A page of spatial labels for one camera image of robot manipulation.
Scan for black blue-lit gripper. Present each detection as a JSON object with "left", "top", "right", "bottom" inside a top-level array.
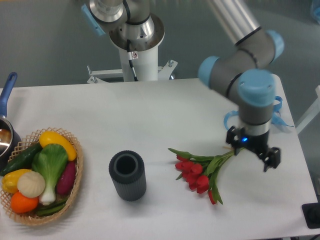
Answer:
[{"left": 226, "top": 126, "right": 281, "bottom": 172}]

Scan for red tulip bouquet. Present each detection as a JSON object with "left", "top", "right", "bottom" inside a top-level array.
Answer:
[{"left": 168, "top": 148, "right": 235, "bottom": 205}]

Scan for dark grey ribbed vase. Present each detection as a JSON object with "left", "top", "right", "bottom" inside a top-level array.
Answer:
[{"left": 108, "top": 150, "right": 147, "bottom": 202}]

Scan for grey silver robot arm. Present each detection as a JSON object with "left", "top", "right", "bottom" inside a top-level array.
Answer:
[{"left": 81, "top": 0, "right": 284, "bottom": 170}]

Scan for light blue ribbon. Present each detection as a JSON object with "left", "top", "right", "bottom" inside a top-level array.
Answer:
[{"left": 223, "top": 95, "right": 294, "bottom": 130}]

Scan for black device at edge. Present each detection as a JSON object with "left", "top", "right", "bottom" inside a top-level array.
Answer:
[{"left": 301, "top": 202, "right": 320, "bottom": 229}]

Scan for white table mounting brackets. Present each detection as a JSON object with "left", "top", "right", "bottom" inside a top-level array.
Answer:
[{"left": 87, "top": 59, "right": 178, "bottom": 84}]

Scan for purple sweet potato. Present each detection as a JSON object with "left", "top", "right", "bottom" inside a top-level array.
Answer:
[{"left": 56, "top": 161, "right": 76, "bottom": 195}]

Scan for green bok choy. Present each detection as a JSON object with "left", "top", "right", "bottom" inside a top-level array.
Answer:
[{"left": 31, "top": 143, "right": 68, "bottom": 206}]

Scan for green pea pods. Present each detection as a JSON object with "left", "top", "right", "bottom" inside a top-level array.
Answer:
[{"left": 35, "top": 198, "right": 67, "bottom": 217}]

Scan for cream white steamed bun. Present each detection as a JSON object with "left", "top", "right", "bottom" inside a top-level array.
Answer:
[{"left": 17, "top": 171, "right": 46, "bottom": 198}]

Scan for woven wicker basket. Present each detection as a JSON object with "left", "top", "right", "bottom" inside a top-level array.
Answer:
[{"left": 0, "top": 127, "right": 84, "bottom": 226}]

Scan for dark green cucumber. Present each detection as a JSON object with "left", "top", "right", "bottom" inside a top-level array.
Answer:
[{"left": 0, "top": 142, "right": 43, "bottom": 177}]

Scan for orange fruit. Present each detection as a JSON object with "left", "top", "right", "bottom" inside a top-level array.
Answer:
[{"left": 10, "top": 191, "right": 39, "bottom": 214}]

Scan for yellow bell pepper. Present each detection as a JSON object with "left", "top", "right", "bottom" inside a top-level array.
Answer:
[{"left": 1, "top": 169, "right": 32, "bottom": 194}]

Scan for white metal frame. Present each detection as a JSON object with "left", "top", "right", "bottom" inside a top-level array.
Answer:
[{"left": 295, "top": 85, "right": 320, "bottom": 135}]

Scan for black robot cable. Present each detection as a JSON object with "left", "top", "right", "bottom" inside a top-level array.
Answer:
[{"left": 125, "top": 39, "right": 139, "bottom": 82}]

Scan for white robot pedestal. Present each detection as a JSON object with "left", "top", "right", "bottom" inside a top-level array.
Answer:
[{"left": 109, "top": 13, "right": 165, "bottom": 82}]

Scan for blue handled saucepan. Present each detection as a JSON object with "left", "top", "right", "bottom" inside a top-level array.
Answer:
[{"left": 0, "top": 72, "right": 21, "bottom": 171}]

